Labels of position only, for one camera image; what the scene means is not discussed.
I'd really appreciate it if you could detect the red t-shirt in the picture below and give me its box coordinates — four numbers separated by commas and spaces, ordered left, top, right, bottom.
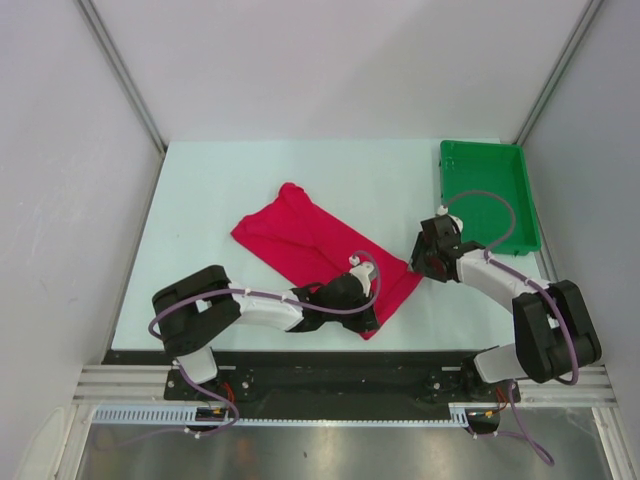
231, 183, 420, 327

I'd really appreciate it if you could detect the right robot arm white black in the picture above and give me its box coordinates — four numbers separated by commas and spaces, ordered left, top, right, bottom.
410, 214, 602, 401

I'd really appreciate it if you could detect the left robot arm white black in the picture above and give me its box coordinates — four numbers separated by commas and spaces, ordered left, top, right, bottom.
148, 257, 381, 400

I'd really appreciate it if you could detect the green plastic tray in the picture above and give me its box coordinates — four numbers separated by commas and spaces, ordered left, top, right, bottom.
440, 140, 541, 256

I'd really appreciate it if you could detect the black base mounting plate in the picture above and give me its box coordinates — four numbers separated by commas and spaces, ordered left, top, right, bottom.
99, 349, 526, 407

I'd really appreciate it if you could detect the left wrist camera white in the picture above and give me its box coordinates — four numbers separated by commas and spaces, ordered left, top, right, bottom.
349, 255, 378, 297

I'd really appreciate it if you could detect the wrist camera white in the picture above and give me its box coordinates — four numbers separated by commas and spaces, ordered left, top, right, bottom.
349, 255, 378, 297
436, 205, 464, 234

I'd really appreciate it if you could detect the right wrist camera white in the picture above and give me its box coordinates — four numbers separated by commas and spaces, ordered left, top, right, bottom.
436, 205, 464, 234

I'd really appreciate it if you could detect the right aluminium corner post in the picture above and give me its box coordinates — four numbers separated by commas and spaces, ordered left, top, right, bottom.
512, 0, 606, 147

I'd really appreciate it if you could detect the aluminium corner post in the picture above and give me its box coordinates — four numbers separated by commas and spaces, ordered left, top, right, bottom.
74, 0, 168, 157
512, 0, 606, 147

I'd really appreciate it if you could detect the aluminium frame rail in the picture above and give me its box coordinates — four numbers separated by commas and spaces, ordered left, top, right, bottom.
73, 365, 618, 408

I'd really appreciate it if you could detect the slotted cable duct grey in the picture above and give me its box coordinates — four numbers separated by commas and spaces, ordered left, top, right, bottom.
93, 405, 469, 428

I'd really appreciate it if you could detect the left aluminium corner post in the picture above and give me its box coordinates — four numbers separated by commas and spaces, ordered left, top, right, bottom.
74, 0, 168, 157

